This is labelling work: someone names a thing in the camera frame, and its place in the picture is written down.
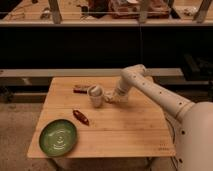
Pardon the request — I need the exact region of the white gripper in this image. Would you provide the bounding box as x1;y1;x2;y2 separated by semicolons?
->
105;91;128;103

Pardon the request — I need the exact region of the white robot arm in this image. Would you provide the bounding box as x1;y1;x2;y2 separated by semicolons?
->
105;64;213;171

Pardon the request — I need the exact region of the green ceramic bowl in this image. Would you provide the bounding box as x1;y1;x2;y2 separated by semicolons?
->
39;119;78;157

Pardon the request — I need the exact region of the wooden table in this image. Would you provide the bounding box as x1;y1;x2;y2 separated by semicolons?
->
27;77;175;158

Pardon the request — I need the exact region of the brown chocolate bar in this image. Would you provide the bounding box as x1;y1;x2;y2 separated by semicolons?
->
73;85;89;94

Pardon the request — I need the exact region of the long wooden workbench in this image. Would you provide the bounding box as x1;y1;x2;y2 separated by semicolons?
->
0;0;213;27

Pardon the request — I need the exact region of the black cable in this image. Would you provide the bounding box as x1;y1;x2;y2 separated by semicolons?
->
165;117;181;171

